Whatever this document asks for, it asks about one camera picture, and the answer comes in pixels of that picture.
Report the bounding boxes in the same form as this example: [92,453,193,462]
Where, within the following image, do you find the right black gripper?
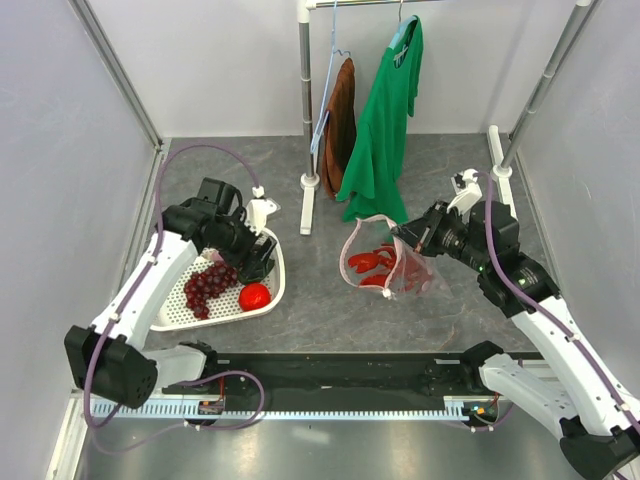
[391,198,491,272]

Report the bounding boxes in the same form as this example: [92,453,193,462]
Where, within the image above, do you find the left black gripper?
[207,208,276,281]

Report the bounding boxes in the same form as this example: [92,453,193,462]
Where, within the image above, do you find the red toy tomato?
[238,283,271,312]

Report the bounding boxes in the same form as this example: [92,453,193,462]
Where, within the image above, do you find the red toy lobster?
[346,243,435,298]

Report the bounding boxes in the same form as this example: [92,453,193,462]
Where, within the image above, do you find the clear zip top bag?
[339,214,452,302]

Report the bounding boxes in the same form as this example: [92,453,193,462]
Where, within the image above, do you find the dark red toy grapes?
[183,261,238,320]

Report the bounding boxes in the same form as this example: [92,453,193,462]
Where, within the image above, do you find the green toy avocado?
[238,265,272,285]

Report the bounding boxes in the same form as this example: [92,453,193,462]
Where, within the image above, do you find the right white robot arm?
[392,201,639,479]

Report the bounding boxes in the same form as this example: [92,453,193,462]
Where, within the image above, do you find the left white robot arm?
[64,178,279,409]

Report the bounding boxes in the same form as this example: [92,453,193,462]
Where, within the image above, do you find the green t-shirt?
[336,15,424,223]

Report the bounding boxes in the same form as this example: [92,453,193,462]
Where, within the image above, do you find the white perforated plastic basket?
[150,243,286,332]

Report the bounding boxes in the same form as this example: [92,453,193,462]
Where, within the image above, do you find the metal clothes rack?
[296,1,597,236]

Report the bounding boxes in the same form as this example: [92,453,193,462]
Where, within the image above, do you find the brown hanging cloth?
[321,58,357,200]

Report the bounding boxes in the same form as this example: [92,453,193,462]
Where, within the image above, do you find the light blue clothes hanger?
[388,0,415,48]

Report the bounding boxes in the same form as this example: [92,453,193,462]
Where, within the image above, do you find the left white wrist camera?
[246,198,281,234]

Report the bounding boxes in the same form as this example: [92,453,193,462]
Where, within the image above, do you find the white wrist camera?
[447,169,482,215]
[246,198,281,234]

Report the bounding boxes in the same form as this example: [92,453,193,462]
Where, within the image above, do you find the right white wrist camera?
[447,169,482,215]

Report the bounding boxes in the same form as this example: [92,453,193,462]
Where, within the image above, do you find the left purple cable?
[81,144,263,429]

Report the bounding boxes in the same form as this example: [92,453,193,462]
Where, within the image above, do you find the purple cable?
[81,144,263,429]
[473,170,640,480]

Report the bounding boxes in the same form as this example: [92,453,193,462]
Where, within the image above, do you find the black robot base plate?
[204,353,494,411]

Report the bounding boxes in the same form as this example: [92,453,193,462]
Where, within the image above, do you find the blue wire hanger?
[310,0,351,155]

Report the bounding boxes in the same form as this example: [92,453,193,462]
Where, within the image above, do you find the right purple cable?
[473,170,640,480]

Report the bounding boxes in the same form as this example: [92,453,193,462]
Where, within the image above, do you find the slotted cable duct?
[115,397,497,421]

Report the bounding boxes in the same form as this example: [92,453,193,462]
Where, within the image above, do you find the aluminium frame post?
[68,0,163,150]

